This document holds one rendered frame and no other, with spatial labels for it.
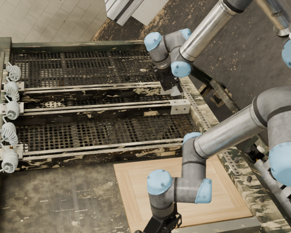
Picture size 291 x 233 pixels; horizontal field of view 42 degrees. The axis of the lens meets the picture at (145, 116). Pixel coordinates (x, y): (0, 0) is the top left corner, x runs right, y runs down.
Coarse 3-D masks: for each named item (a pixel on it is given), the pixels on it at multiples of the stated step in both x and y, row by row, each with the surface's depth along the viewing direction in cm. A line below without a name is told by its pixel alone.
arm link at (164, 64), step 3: (168, 57) 160; (165, 60) 159; (168, 60) 160; (156, 63) 161; (159, 63) 160; (162, 63) 160; (165, 63) 160; (168, 63) 161; (156, 66) 163; (159, 66) 161; (162, 66) 161; (165, 66) 161; (168, 66) 162
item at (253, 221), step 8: (208, 224) 163; (216, 224) 163; (224, 224) 163; (232, 224) 164; (240, 224) 164; (248, 224) 165; (256, 224) 165; (176, 232) 158; (184, 232) 158; (192, 232) 159; (200, 232) 159; (208, 232) 159; (216, 232) 160; (224, 232) 161; (232, 232) 162; (240, 232) 164; (248, 232) 165
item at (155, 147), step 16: (16, 144) 177; (112, 144) 196; (128, 144) 198; (144, 144) 199; (160, 144) 202; (176, 144) 201; (32, 160) 182; (48, 160) 185; (64, 160) 187; (80, 160) 190; (96, 160) 192; (112, 160) 195
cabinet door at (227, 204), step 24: (120, 168) 190; (144, 168) 191; (168, 168) 193; (216, 168) 196; (120, 192) 178; (144, 192) 178; (216, 192) 182; (144, 216) 166; (192, 216) 168; (216, 216) 169; (240, 216) 171
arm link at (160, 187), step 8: (152, 176) 112; (160, 176) 111; (168, 176) 111; (152, 184) 109; (160, 184) 109; (168, 184) 110; (152, 192) 111; (160, 192) 110; (168, 192) 111; (152, 200) 114; (160, 200) 112; (168, 200) 112; (160, 208) 115
